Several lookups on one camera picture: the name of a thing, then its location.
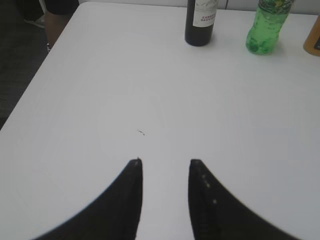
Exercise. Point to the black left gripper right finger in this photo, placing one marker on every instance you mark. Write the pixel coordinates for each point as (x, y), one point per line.
(215, 214)

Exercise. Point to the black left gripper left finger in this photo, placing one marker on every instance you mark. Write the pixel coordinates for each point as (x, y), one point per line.
(113, 215)

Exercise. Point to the green plastic soda bottle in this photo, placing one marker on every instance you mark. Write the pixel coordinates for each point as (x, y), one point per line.
(269, 19)

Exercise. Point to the person's bare leg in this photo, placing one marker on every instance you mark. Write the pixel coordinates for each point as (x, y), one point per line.
(54, 26)

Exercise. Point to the dark red wine bottle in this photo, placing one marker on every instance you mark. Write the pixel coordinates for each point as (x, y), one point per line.
(200, 19)

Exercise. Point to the NFC orange juice bottle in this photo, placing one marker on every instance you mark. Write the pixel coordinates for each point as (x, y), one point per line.
(312, 42)

